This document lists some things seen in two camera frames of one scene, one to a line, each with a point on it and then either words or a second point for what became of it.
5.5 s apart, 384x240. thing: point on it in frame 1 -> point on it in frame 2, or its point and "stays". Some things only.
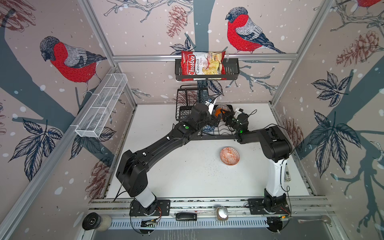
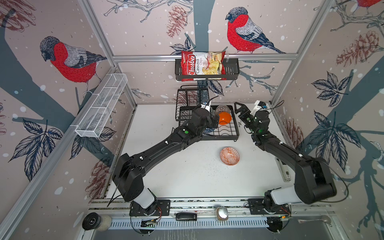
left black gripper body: [212, 121] stays
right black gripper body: [231, 122] -> [248, 121]
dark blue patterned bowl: [208, 129] stays
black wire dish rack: [187, 95] stays
